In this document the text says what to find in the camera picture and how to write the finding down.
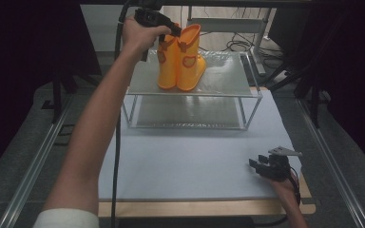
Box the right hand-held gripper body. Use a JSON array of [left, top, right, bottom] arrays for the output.
[[256, 145, 303, 182]]

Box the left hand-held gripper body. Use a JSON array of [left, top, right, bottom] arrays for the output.
[[133, 0, 174, 31]]

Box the yellow rubber boot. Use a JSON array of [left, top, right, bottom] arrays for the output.
[[176, 23, 208, 92], [156, 24, 181, 90]]

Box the metal two-tier shelf rack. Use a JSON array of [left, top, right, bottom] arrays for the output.
[[121, 48, 264, 131]]

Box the person's left hand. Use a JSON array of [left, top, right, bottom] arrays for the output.
[[121, 15, 173, 60]]

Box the person's right hand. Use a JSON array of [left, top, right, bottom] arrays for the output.
[[265, 176, 299, 208]]

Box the white metal stand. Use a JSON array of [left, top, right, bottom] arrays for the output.
[[185, 6, 268, 76]]

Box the pale blue table mat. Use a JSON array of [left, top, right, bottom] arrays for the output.
[[98, 89, 304, 201]]

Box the black tripod stand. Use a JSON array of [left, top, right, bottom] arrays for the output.
[[265, 56, 322, 129], [50, 72, 79, 124]]

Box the white shirt sleeve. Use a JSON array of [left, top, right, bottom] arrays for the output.
[[32, 207, 101, 228]]

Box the red and black gripper cable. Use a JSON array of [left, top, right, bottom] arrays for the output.
[[288, 166, 302, 207]]

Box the aluminium floor rail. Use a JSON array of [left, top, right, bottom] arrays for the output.
[[295, 97, 365, 228], [0, 94, 74, 228]]

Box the tangle of black floor cables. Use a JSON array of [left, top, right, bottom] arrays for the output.
[[202, 30, 269, 54]]

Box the thick black gripper cable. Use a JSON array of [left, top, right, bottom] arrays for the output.
[[109, 0, 133, 228]]

